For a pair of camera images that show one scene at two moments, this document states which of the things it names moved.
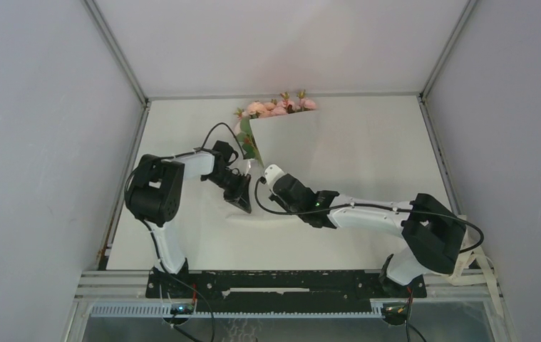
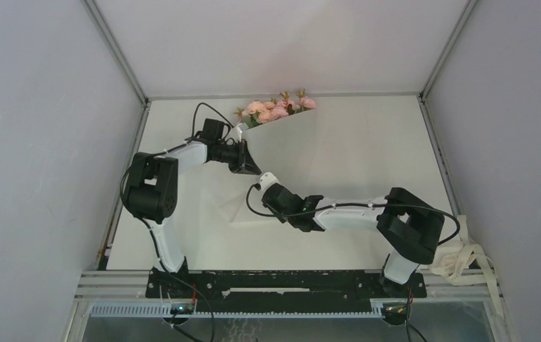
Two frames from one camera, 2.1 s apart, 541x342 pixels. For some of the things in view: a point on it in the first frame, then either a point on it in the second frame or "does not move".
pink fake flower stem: (304, 104) does not move
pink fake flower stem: (249, 148) to (257, 112)
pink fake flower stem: (283, 107) does not move
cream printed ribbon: (473, 268) does not move
